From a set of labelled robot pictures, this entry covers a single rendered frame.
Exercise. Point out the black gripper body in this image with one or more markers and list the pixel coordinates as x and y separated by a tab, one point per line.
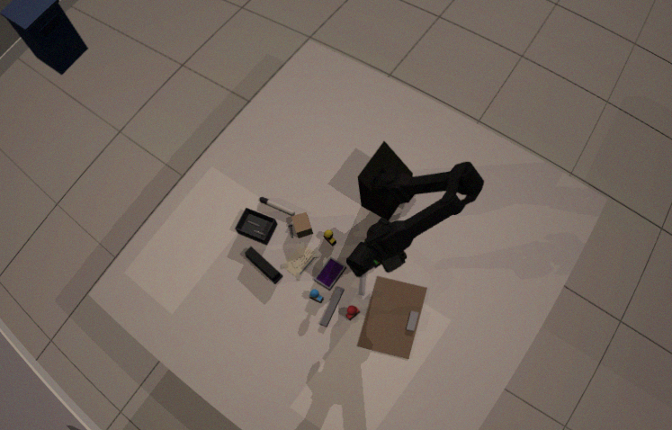
358	274

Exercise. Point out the purple ink pad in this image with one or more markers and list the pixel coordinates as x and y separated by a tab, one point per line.
330	273

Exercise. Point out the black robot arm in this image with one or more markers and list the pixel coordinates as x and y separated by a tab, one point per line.
398	235

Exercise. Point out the red stamp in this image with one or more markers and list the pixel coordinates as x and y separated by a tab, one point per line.
352	312

